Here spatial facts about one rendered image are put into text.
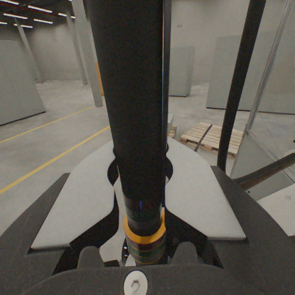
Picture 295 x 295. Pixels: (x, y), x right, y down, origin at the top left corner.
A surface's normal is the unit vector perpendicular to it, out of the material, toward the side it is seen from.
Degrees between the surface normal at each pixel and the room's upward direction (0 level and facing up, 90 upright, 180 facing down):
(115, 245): 0
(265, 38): 90
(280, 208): 50
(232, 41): 90
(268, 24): 90
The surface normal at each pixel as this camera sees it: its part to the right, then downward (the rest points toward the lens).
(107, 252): -0.04, -0.86
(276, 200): -0.78, -0.58
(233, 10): -0.42, 0.48
